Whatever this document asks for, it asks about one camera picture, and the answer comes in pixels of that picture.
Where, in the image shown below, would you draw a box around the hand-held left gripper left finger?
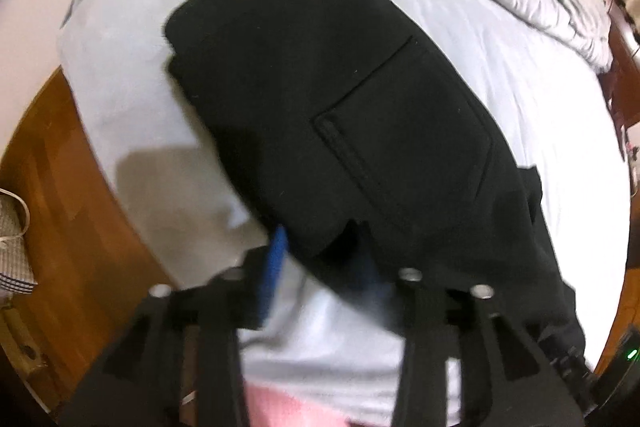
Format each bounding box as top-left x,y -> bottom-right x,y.
59,225 -> 291,427

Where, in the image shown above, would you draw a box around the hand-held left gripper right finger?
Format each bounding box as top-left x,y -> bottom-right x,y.
349,227 -> 587,427

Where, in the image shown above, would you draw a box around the black pants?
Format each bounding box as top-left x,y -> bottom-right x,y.
163,0 -> 587,358

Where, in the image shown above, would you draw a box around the pink cloth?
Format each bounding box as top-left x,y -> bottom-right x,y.
244,383 -> 401,427

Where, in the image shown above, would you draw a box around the bed with light blue sheet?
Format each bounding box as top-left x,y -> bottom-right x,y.
56,0 -> 632,427

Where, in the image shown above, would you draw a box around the checked fabric bag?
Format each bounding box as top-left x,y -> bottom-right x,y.
0,188 -> 39,296

